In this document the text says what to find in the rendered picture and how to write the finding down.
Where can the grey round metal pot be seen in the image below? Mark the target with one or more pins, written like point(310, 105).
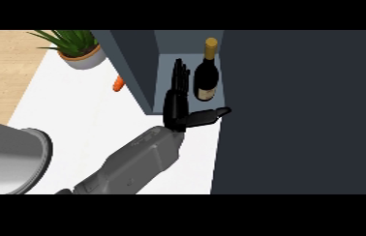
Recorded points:
point(20, 159)

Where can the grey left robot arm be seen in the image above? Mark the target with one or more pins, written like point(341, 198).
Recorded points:
point(138, 159)

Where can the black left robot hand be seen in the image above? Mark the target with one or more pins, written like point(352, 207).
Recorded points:
point(175, 108)

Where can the green plant in grey pot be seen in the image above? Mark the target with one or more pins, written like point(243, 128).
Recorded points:
point(79, 51)

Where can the dark wine bottle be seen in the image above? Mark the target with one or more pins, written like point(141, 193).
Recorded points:
point(207, 76)

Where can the dark grey cabinet door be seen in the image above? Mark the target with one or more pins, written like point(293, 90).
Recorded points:
point(296, 114)

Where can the grey open cabinet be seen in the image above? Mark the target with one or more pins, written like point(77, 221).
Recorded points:
point(138, 62)

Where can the orange carrot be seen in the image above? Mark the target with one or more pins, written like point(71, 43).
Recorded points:
point(119, 83)

